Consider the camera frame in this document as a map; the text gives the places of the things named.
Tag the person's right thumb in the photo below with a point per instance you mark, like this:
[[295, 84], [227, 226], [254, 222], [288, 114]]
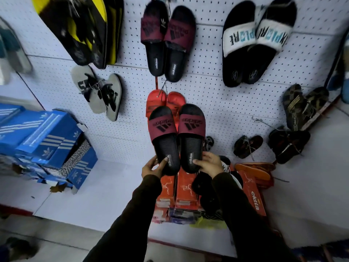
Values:
[[197, 162]]

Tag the person's left forearm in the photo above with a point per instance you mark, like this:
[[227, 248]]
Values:
[[131, 223]]

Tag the dark gold-striped sandal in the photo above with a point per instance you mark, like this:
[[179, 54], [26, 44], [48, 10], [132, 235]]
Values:
[[315, 102], [293, 106]]

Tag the person's left hand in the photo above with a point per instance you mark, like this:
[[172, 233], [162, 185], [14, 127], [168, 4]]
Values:
[[151, 169]]

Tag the multicoloured shoe box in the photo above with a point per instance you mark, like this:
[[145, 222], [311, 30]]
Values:
[[180, 215]]

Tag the small black patterned sandal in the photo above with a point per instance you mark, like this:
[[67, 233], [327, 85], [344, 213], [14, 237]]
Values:
[[208, 143]]

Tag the dark shoe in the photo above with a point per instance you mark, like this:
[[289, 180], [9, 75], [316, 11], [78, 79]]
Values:
[[19, 249]]

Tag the metal pegboard hook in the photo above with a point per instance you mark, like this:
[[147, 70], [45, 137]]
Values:
[[261, 122]]

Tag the yellow and black flip-flop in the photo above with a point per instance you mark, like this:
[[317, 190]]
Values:
[[73, 27], [114, 29]]

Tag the blue patterned shoe box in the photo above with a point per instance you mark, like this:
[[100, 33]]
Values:
[[79, 163]]

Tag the orange shoe box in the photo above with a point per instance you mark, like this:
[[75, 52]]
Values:
[[253, 196], [166, 192], [186, 192]]

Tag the person's left thumb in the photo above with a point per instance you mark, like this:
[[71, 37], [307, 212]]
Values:
[[163, 165]]

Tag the red slide sandal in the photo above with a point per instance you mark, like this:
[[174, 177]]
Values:
[[155, 99], [176, 100]]

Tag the orange flat sandal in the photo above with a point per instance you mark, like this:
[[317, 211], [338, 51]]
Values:
[[255, 171]]

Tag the grey teal sandal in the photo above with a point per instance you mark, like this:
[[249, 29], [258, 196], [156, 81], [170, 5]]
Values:
[[13, 51]]

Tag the person's right hand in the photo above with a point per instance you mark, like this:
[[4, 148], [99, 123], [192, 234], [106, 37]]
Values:
[[210, 165]]

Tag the blue striped shoe box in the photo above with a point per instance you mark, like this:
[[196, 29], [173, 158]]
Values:
[[8, 111], [24, 128], [54, 141]]

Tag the fuzzy maroon black slide sandal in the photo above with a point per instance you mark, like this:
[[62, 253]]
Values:
[[178, 43], [154, 32]]

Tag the black and white sneaker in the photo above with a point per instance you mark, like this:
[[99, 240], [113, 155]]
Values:
[[207, 193]]

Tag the person's right forearm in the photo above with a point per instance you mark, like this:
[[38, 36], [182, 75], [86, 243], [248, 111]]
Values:
[[245, 221]]

